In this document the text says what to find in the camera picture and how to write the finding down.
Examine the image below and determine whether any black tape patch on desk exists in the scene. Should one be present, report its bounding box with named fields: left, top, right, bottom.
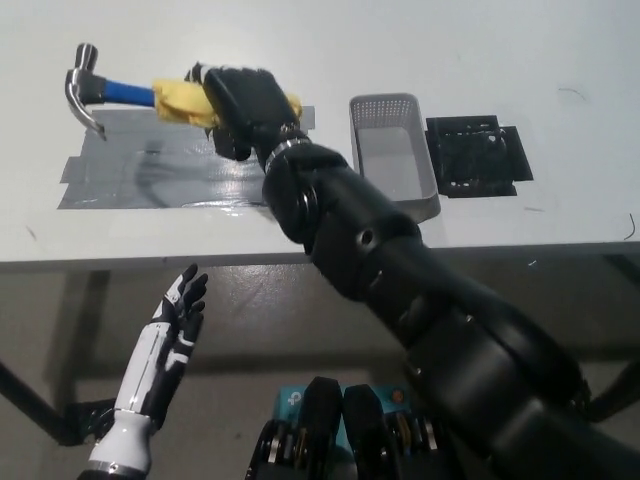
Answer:
left=424, top=114, right=534, bottom=200

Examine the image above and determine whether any hammer with yellow handle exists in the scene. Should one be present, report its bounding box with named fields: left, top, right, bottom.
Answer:
left=64, top=43, right=306, bottom=141

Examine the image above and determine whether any gray table leg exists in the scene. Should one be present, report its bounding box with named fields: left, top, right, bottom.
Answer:
left=63, top=270, right=112, bottom=411

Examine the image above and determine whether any right robot hand black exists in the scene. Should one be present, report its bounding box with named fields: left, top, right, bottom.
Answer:
left=184, top=62, right=306, bottom=166

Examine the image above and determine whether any gray perforated plastic container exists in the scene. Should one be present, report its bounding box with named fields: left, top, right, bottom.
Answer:
left=348, top=92, right=443, bottom=222

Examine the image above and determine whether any gray duct tape patch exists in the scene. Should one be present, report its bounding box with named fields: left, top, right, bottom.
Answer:
left=56, top=105, right=317, bottom=211

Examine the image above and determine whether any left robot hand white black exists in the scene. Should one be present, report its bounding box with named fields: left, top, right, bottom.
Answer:
left=113, top=264, right=209, bottom=434

